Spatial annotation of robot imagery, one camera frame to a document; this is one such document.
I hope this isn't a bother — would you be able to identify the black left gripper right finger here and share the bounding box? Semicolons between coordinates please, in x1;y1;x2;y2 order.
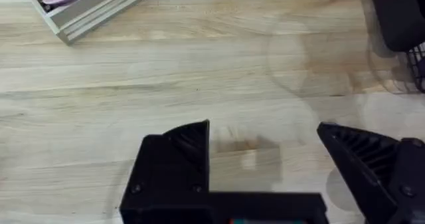
316;121;425;224

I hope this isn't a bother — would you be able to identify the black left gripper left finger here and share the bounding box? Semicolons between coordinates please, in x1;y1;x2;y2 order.
118;118;214;224

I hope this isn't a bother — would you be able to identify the grey box with pink disc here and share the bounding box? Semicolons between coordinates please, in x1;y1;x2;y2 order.
19;0;147;46

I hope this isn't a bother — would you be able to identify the black wire dish rack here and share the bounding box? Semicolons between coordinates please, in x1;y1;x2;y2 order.
405;41;425;94

